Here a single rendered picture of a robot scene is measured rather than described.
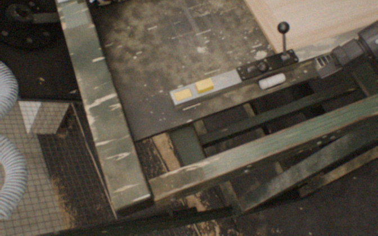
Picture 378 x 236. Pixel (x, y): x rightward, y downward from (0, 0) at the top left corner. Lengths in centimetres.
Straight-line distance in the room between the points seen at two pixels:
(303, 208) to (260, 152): 175
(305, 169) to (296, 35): 73
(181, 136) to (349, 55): 53
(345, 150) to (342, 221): 102
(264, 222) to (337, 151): 139
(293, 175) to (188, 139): 83
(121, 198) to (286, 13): 84
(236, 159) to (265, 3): 61
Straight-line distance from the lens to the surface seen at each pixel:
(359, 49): 102
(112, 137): 100
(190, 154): 110
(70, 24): 124
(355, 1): 146
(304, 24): 133
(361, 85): 132
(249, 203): 200
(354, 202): 258
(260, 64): 103
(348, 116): 114
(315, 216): 272
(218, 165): 100
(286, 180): 185
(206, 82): 109
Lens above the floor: 234
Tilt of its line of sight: 43 degrees down
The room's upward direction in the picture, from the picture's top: 88 degrees counter-clockwise
